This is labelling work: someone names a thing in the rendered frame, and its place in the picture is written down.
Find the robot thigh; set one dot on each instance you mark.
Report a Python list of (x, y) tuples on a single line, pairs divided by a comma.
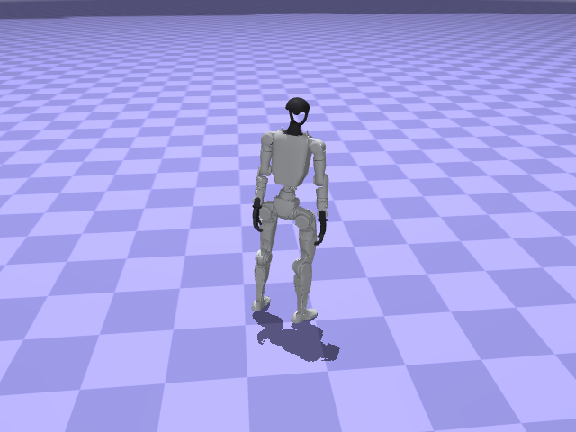
[(306, 221), (269, 223)]

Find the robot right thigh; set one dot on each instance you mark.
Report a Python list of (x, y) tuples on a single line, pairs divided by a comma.
[(306, 221)]

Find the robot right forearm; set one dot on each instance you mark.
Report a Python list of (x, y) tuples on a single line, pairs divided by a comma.
[(322, 196)]

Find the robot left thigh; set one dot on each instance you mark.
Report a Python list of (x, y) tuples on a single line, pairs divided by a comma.
[(269, 223)]

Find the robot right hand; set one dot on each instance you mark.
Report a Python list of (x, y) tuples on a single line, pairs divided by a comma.
[(322, 219)]

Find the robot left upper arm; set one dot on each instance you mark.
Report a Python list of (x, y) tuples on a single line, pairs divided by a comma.
[(266, 153)]

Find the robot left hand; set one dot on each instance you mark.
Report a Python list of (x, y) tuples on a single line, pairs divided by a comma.
[(256, 219)]

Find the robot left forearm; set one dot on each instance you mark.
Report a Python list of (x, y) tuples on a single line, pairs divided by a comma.
[(260, 191)]

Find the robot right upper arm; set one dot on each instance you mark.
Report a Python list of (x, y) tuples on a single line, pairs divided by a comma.
[(318, 148)]

